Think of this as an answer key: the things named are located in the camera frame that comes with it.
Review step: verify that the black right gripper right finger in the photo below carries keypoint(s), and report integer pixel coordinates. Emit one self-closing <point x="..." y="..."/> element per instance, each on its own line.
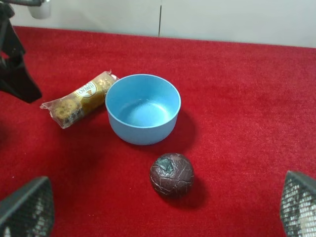
<point x="298" y="205"/>

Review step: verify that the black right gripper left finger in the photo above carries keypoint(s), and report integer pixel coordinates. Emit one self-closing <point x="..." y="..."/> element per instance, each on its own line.
<point x="29" y="211"/>

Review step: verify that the dark brown foil ball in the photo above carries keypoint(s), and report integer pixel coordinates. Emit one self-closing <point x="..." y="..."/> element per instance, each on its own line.
<point x="172" y="175"/>

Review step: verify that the chocolate candy pack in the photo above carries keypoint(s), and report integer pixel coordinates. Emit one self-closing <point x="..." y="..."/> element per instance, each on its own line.
<point x="71" y="108"/>

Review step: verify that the red tablecloth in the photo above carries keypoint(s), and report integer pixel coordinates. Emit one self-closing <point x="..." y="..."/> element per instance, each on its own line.
<point x="248" y="116"/>

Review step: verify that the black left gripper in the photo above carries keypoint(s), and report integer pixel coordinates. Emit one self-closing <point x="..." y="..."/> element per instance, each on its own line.
<point x="14" y="76"/>

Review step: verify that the light blue bowl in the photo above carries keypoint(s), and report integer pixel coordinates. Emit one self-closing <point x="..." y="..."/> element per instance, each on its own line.
<point x="142" y="108"/>

